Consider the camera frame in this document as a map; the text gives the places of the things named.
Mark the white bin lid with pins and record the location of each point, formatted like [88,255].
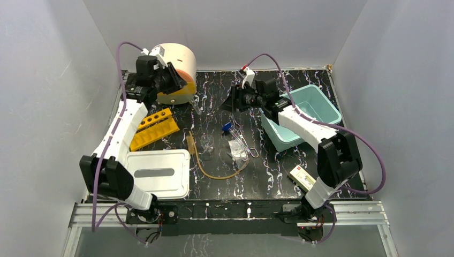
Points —
[164,173]

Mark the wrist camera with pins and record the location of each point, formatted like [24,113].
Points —
[248,76]
[158,52]

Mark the tan rubber tube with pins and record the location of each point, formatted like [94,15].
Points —
[218,165]

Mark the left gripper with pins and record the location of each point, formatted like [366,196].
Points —
[176,81]

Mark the white red box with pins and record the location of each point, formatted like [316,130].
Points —
[302,178]

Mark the cream orange cylindrical container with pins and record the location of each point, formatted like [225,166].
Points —
[184,61]

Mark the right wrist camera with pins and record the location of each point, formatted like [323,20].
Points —
[248,76]

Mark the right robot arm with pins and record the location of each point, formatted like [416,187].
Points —
[338,157]

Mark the brown test tube brush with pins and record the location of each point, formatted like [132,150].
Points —
[190,144]

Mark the yellow test tube rack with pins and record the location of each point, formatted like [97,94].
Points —
[154,127]

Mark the glass test tube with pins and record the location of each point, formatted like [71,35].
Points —
[194,104]

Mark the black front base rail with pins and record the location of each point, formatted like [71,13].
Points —
[227,217]

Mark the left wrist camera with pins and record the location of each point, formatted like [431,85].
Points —
[158,52]

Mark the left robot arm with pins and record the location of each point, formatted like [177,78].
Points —
[105,171]

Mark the white paper packet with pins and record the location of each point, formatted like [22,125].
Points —
[236,147]

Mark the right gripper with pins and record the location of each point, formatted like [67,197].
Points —
[234,99]

